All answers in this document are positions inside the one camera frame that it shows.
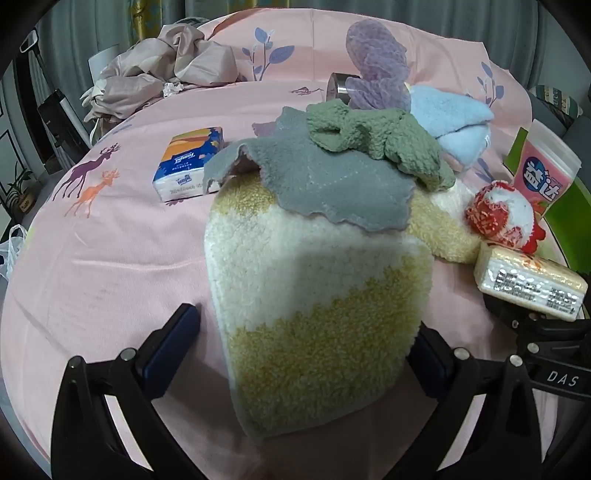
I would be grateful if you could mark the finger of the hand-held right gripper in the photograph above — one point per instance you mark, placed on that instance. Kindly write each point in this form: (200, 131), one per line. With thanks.
(508, 314)

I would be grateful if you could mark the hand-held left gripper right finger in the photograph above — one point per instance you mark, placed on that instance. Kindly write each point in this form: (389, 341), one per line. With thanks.
(429, 364)

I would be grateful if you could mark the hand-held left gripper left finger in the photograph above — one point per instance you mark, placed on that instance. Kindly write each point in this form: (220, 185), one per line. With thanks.
(171, 350)

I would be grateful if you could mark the yellow white fluffy mat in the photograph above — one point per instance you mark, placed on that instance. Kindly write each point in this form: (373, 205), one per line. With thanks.
(314, 332)

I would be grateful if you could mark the grey scalloped cloth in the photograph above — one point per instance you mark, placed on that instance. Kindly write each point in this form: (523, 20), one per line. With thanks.
(323, 184)

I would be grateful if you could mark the pink printed bedsheet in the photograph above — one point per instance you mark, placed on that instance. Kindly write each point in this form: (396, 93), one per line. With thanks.
(138, 258)

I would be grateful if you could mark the red white plush ball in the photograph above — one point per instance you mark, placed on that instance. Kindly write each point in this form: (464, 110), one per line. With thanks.
(503, 212)

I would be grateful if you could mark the green cardboard box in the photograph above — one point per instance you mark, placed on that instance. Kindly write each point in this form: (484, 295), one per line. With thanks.
(568, 230)

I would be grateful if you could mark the pink gum bottle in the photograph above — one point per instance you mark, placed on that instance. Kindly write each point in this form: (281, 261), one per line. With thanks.
(545, 170)

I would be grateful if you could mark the white plastic bag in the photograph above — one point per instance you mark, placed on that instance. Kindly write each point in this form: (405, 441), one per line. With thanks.
(10, 251)

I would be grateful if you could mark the blue orange tissue pack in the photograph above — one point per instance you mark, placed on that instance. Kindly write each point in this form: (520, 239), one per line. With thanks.
(189, 161)

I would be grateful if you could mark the light blue plush toy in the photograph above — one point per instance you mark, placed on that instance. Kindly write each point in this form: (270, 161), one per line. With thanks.
(448, 115)

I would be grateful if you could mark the striped cushion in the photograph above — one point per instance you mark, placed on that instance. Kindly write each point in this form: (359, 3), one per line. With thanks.
(556, 104)

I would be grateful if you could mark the potted plant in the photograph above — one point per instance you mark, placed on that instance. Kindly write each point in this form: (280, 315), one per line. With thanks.
(16, 189)

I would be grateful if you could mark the green knitted cloth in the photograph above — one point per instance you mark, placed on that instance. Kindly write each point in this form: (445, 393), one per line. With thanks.
(369, 134)

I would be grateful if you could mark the black upright appliance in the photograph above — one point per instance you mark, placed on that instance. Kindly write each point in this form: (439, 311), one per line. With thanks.
(62, 124)

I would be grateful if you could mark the crumpled white tissue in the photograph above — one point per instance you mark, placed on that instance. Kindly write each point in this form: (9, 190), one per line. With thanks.
(171, 88)

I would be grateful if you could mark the crumpled beige bedding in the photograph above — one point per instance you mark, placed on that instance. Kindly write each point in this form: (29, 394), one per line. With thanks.
(152, 69)

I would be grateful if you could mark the glass bottle with metal lid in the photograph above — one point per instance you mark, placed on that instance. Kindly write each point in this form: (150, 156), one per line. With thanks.
(337, 87)

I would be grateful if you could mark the purple knitted towel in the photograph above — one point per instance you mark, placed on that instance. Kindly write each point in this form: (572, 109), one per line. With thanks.
(374, 50)

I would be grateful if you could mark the yellow patterned curtain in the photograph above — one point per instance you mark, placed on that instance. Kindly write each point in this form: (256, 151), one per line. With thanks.
(152, 9)

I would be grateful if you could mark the grey curtain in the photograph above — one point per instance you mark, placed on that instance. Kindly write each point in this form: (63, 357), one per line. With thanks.
(300, 14)

